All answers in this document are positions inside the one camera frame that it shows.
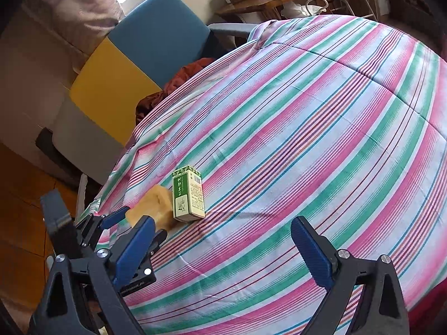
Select yellow sponge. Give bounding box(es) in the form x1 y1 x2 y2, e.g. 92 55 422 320
125 185 179 233

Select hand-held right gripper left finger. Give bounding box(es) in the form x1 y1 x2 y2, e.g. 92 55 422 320
28 216 156 335

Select striped pink green blanket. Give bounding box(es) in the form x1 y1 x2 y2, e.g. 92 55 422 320
75 16 447 335

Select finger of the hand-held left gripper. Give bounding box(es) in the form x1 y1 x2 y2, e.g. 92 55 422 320
75 207 130 248
119 229 168 295

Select pink striped curtain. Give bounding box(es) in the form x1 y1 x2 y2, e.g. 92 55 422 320
21 0 124 53

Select white power cable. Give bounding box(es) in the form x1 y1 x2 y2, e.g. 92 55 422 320
279 0 329 18

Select dark red clothing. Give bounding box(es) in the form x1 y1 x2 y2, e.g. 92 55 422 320
408 279 447 335

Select grey yellow blue chair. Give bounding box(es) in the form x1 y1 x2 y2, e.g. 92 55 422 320
52 0 259 185

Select small green carton box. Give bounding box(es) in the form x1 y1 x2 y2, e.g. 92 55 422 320
172 165 206 223

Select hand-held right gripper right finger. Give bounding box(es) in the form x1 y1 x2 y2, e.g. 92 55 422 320
291 216 410 335

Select dark red cloth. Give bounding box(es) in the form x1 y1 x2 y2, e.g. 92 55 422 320
135 58 217 124

